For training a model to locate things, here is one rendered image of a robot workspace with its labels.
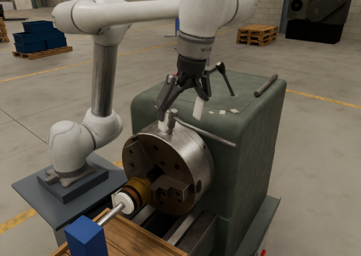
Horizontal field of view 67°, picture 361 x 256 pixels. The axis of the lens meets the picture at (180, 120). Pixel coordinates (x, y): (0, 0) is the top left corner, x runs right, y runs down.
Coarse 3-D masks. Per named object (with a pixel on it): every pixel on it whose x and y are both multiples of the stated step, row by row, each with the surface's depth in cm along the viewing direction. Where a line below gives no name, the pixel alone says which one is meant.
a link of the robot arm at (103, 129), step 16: (96, 0) 98; (112, 0) 102; (112, 32) 105; (96, 48) 112; (112, 48) 112; (96, 64) 116; (112, 64) 117; (96, 80) 120; (112, 80) 123; (96, 96) 125; (112, 96) 130; (96, 112) 131; (112, 112) 138; (96, 128) 133; (112, 128) 138; (96, 144) 135
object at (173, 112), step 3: (174, 108) 82; (171, 111) 80; (174, 111) 80; (177, 111) 81; (171, 114) 81; (174, 114) 80; (171, 117) 81; (171, 120) 82; (174, 120) 82; (168, 123) 83; (171, 123) 82; (174, 123) 83; (168, 126) 83; (171, 126) 83; (174, 126) 83; (168, 129) 85; (171, 129) 84; (168, 132) 85; (171, 132) 85
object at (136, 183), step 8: (128, 184) 81; (136, 184) 81; (144, 184) 81; (120, 192) 80; (128, 192) 78; (136, 192) 80; (144, 192) 80; (136, 200) 78; (144, 200) 80; (136, 208) 79
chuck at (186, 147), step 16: (144, 128) 92; (176, 128) 88; (128, 144) 92; (144, 144) 88; (160, 144) 83; (176, 144) 82; (192, 144) 85; (128, 160) 96; (160, 160) 86; (176, 160) 82; (192, 160) 82; (144, 176) 94; (176, 176) 85; (192, 176) 81; (208, 176) 88; (160, 208) 96; (176, 208) 91
